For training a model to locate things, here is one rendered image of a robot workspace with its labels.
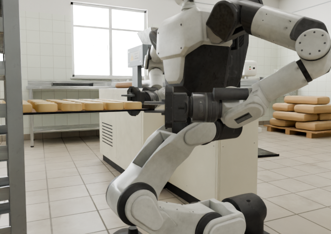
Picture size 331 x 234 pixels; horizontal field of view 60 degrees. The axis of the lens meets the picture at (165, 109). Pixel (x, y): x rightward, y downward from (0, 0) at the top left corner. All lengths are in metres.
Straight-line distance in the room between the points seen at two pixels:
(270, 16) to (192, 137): 0.46
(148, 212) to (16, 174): 0.46
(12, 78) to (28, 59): 4.60
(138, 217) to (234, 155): 1.04
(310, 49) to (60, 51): 4.78
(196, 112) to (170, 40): 0.35
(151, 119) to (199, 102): 1.50
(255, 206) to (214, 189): 0.56
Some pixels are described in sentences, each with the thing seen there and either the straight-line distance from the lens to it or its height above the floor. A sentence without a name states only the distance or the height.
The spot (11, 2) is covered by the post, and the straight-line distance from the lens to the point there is 0.69.
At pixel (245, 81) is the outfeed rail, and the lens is 2.02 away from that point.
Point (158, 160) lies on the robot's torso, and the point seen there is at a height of 0.58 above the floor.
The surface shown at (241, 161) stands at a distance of 1.92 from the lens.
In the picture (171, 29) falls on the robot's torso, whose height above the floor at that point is 1.04.
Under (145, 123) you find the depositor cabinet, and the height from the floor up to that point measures 0.56.
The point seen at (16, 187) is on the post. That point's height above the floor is 0.62.
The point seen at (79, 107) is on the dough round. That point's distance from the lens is 0.75.
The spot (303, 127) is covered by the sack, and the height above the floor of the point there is 0.16.
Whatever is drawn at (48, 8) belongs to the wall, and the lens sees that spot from 5.42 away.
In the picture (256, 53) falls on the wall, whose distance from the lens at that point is 7.03.
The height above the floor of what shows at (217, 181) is 0.27.
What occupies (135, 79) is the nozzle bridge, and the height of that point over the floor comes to 0.91.
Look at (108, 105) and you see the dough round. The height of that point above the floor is 0.78.
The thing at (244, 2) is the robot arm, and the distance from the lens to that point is 0.93.
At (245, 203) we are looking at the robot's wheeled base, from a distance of 1.33.
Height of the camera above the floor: 0.82
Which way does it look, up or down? 4 degrees down
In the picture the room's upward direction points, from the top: straight up
